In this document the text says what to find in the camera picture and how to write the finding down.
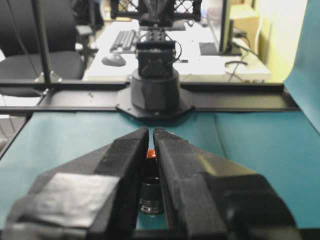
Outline black computer keyboard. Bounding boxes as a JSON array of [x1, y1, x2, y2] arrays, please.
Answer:
[[109, 29, 141, 54]]

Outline blue-green table cloth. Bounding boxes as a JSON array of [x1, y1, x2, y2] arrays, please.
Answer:
[[0, 111, 320, 240]]

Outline grey computer mouse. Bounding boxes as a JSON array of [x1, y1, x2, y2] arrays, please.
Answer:
[[101, 54, 126, 67]]

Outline white office desk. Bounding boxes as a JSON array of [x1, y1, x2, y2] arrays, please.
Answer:
[[82, 21, 273, 81]]

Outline black computer monitor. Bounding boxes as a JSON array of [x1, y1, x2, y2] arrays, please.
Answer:
[[218, 0, 243, 56]]

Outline brown cardboard box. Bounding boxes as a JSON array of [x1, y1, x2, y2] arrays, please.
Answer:
[[229, 11, 260, 42]]

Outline black office chair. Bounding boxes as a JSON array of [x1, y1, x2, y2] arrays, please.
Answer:
[[0, 0, 100, 98]]

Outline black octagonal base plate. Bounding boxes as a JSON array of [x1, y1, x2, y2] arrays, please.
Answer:
[[115, 88, 196, 119]]

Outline black metal frame rail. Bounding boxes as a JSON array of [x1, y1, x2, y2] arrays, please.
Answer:
[[0, 79, 302, 115]]

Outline black metal frame post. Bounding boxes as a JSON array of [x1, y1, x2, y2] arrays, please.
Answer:
[[32, 0, 55, 83]]

